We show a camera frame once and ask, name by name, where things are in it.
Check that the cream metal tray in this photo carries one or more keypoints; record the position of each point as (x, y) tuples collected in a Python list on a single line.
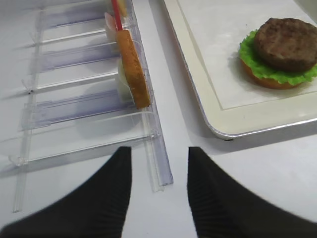
[(244, 120)]

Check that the red tomato slice in rack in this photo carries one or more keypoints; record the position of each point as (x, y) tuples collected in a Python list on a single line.
[(117, 15)]

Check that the brown meat patty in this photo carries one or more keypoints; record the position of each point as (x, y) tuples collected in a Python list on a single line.
[(288, 44)]

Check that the orange bun slice in rack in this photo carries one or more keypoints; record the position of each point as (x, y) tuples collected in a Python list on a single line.
[(132, 69)]

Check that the clear acrylic left rack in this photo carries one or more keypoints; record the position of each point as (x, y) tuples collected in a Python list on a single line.
[(63, 93)]

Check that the yellow cheese slice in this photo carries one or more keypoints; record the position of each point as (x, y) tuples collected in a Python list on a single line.
[(122, 7)]

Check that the white paper tray liner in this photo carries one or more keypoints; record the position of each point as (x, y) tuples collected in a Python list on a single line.
[(218, 27)]

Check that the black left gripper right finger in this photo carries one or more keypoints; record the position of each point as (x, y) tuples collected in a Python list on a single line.
[(223, 208)]

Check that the green lettuce leaf on tray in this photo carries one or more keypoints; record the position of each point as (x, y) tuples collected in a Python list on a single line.
[(263, 70)]

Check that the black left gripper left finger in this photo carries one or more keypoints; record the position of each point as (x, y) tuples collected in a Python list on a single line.
[(96, 209)]

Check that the orange bun base on tray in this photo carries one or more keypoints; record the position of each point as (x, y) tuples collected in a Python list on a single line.
[(267, 82)]

